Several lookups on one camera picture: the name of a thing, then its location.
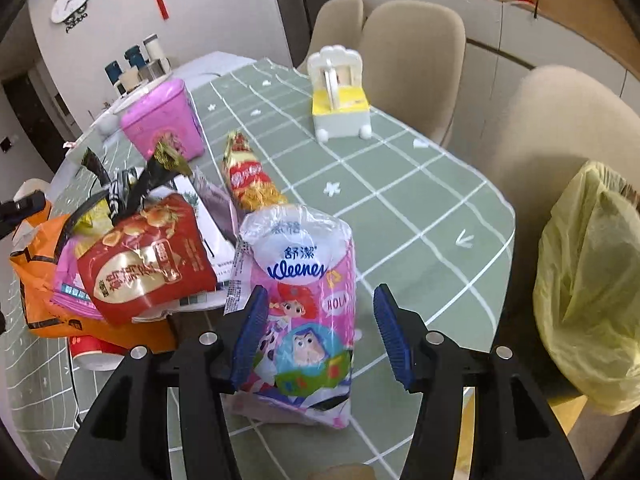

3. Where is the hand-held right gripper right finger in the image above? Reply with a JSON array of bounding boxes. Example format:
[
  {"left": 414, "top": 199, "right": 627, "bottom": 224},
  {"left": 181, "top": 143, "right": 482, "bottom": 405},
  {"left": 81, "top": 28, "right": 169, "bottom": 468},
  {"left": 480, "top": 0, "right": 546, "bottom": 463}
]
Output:
[{"left": 372, "top": 283, "right": 586, "bottom": 480}]

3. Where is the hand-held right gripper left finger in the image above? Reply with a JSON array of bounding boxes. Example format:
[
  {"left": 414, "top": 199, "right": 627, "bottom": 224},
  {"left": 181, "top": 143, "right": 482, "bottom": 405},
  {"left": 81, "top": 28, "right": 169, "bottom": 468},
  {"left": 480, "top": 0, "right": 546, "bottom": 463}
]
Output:
[{"left": 56, "top": 284, "right": 271, "bottom": 480}]

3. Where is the pink cartoon tissue pack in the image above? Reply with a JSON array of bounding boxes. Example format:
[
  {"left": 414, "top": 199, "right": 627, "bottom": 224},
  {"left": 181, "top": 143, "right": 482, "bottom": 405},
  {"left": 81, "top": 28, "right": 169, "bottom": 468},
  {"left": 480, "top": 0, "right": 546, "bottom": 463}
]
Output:
[{"left": 222, "top": 204, "right": 358, "bottom": 430}]

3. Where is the red snack bag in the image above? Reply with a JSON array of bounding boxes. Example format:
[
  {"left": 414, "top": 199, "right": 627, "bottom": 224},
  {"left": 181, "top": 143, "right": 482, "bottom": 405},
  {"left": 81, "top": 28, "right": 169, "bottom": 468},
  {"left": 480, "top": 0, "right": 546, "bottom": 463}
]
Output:
[{"left": 76, "top": 194, "right": 219, "bottom": 327}]

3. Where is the yellow-green plastic bag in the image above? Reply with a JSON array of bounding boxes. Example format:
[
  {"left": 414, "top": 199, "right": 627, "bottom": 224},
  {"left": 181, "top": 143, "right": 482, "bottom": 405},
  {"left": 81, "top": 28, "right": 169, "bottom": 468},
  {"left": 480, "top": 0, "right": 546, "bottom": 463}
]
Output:
[{"left": 532, "top": 160, "right": 640, "bottom": 417}]

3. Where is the orange plastic bag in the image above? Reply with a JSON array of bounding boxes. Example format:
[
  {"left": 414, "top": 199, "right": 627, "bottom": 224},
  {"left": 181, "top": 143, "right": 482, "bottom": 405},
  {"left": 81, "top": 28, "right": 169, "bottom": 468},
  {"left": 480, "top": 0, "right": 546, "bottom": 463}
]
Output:
[{"left": 9, "top": 200, "right": 178, "bottom": 353}]

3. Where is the white green packet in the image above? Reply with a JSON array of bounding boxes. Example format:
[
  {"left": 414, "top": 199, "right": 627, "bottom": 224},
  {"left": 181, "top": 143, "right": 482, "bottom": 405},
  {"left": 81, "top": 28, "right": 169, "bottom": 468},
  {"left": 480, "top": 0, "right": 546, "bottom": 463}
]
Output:
[{"left": 145, "top": 175, "right": 238, "bottom": 311}]

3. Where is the dark door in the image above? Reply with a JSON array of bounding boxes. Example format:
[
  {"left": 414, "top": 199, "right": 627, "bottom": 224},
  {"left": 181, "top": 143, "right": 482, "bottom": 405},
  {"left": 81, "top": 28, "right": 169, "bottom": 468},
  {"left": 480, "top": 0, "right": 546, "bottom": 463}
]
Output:
[{"left": 0, "top": 77, "right": 66, "bottom": 171}]

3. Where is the pink plastic packet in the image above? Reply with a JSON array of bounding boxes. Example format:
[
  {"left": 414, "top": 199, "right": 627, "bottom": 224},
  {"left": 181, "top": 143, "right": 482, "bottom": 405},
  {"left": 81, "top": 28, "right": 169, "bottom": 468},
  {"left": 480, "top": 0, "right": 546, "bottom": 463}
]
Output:
[{"left": 50, "top": 237, "right": 106, "bottom": 318}]

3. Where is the black gold wrapper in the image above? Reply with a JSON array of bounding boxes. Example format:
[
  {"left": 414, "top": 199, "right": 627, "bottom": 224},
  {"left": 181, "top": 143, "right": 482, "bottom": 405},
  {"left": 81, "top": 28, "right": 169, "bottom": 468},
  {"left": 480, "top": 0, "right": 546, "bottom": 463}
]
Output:
[{"left": 81, "top": 141, "right": 193, "bottom": 223}]

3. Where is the red paper cup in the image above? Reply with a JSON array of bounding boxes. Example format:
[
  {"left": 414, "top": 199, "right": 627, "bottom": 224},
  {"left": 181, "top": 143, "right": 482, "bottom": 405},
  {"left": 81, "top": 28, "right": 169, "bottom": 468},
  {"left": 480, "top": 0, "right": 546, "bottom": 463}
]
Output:
[{"left": 69, "top": 335, "right": 131, "bottom": 372}]

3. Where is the green checked tablecloth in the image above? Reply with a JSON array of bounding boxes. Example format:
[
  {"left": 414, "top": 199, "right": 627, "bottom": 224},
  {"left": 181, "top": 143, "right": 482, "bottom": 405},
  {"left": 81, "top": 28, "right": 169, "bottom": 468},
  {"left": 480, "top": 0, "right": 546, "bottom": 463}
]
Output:
[{"left": 5, "top": 57, "right": 516, "bottom": 480}]

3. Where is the yellow red snack packet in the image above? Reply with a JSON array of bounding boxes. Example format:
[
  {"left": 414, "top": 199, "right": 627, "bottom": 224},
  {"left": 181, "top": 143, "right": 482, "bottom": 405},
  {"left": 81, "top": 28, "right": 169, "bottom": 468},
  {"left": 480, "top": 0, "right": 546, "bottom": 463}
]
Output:
[{"left": 221, "top": 130, "right": 288, "bottom": 213}]

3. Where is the steel cutlery holder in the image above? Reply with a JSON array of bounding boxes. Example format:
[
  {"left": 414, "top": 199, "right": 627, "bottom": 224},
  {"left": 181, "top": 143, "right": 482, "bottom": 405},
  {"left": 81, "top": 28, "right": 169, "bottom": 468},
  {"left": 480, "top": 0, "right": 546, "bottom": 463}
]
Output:
[{"left": 137, "top": 58, "right": 171, "bottom": 81}]

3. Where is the white yellow toy stand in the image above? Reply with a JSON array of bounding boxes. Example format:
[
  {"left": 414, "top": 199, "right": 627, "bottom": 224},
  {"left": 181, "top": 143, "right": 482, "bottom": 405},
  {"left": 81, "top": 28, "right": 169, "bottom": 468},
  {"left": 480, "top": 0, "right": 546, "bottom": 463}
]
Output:
[{"left": 306, "top": 46, "right": 373, "bottom": 143}]

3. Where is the beige chair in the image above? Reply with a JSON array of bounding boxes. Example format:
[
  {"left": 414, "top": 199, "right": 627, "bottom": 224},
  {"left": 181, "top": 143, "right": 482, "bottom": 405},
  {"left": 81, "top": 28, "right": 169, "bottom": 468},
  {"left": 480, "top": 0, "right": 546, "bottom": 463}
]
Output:
[
  {"left": 357, "top": 0, "right": 467, "bottom": 146},
  {"left": 487, "top": 65, "right": 640, "bottom": 411},
  {"left": 296, "top": 0, "right": 366, "bottom": 73}
]

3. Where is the grey sideboard cabinet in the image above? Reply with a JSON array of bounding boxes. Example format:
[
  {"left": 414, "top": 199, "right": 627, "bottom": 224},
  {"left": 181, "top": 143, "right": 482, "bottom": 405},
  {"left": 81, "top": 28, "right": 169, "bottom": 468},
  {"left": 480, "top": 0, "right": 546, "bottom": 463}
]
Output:
[{"left": 340, "top": 0, "right": 640, "bottom": 111}]

